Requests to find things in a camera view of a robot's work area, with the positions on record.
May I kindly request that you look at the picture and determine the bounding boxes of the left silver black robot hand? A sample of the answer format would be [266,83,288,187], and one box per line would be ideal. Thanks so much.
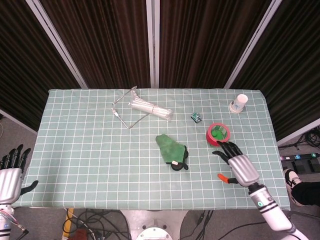
[0,144,40,205]

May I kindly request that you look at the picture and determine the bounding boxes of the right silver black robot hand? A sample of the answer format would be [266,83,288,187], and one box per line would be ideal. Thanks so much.
[211,140,261,188]

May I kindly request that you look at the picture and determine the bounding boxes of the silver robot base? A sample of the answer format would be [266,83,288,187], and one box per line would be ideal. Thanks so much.
[119,209,191,240]

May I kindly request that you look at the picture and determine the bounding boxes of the red tape roll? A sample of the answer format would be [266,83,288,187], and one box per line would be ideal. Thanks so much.
[205,122,231,148]

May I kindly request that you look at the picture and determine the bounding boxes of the white black sneaker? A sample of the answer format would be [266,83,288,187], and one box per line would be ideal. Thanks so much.
[283,168,305,207]

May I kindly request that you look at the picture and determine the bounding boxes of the black foot pedal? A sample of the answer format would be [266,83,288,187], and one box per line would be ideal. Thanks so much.
[282,159,320,174]

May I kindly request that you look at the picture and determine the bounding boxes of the white paper cup blue print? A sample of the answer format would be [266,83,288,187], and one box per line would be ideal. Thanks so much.
[228,93,249,114]

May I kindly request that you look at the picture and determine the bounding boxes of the black trouser leg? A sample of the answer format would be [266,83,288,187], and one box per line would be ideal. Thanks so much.
[291,181,320,206]

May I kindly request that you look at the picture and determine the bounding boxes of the yellow floor strip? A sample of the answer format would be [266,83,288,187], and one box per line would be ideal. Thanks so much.
[62,208,75,237]

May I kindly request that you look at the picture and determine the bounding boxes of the green checked tablecloth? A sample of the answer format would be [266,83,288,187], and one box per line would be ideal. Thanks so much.
[11,88,292,211]

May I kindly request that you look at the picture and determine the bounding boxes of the dark ribbed partition panel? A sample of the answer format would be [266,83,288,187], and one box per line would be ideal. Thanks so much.
[231,0,320,143]
[159,0,273,89]
[39,0,151,89]
[0,0,81,133]

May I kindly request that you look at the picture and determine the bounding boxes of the bundle of clear plastic straws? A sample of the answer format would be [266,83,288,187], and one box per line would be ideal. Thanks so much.
[128,90,174,123]

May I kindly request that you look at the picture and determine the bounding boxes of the black floor cable tangle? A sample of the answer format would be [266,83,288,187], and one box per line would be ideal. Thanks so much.
[67,209,129,240]

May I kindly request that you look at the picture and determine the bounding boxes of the white partition post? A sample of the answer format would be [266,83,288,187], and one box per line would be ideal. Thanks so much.
[24,0,88,89]
[146,0,160,88]
[223,0,291,89]

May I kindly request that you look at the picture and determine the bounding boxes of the bent metal wire stand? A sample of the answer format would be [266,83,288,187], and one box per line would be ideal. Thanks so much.
[111,85,151,130]

